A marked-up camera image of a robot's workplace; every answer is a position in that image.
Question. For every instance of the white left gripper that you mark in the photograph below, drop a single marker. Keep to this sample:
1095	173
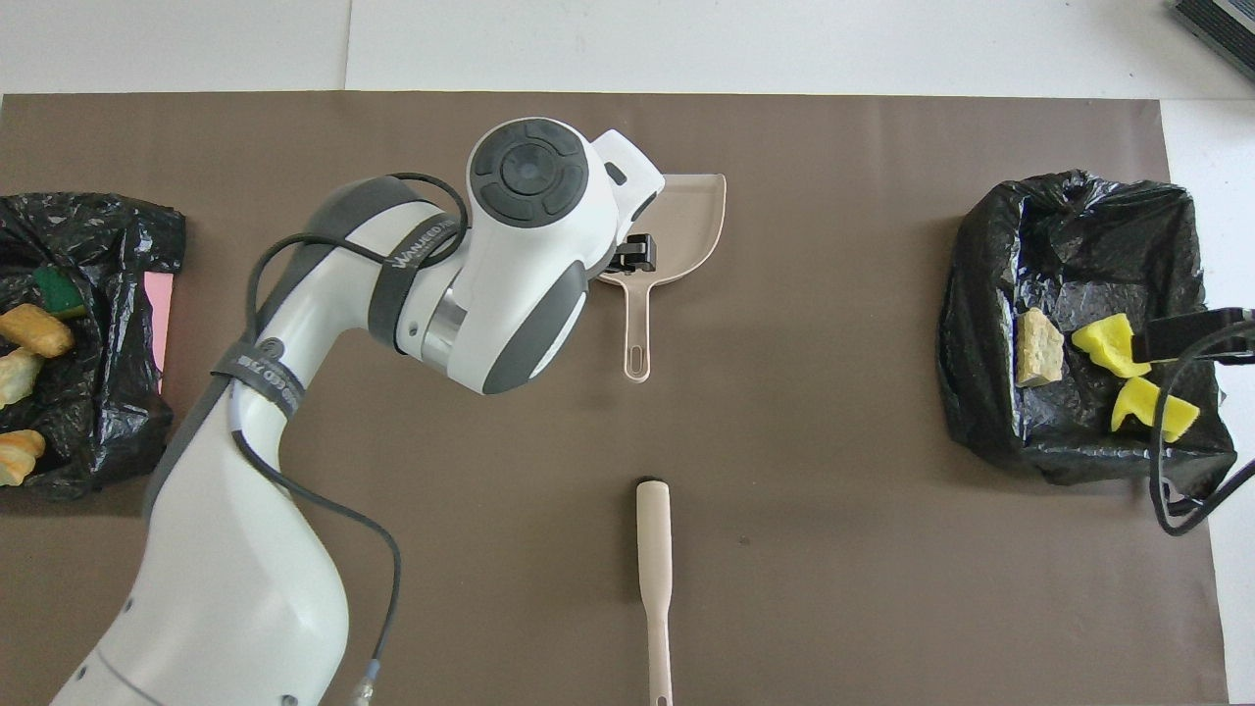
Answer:
637	186

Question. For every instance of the beige plastic dustpan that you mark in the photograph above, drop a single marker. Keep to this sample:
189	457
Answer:
691	226

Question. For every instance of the notched yellow sponge piece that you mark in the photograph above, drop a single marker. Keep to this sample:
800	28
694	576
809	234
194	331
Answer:
1137	402

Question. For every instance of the orange striped sponge piece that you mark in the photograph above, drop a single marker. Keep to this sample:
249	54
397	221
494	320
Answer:
1039	348

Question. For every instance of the brown cracked foam piece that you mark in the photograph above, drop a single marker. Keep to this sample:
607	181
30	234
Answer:
34	330

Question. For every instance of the pale green foam piece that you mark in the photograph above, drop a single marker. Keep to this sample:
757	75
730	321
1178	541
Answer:
18	378

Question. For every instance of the tan ridged foam piece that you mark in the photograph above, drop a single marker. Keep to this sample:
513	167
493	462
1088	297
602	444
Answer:
20	456

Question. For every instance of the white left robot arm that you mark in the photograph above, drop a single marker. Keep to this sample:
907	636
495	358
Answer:
245	549

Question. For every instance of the black trash bag bin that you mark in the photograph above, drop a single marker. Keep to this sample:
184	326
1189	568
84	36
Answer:
990	294

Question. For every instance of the black bag bin pink box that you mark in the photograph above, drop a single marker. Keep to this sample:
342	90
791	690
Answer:
98	431

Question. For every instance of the brown paper table mat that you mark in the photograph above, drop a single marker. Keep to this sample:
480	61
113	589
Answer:
882	196

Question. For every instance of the dark ribbed device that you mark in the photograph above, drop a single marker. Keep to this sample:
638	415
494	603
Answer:
1221	20

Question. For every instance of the green and yellow sponge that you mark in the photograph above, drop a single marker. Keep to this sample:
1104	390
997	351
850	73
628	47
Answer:
59	289

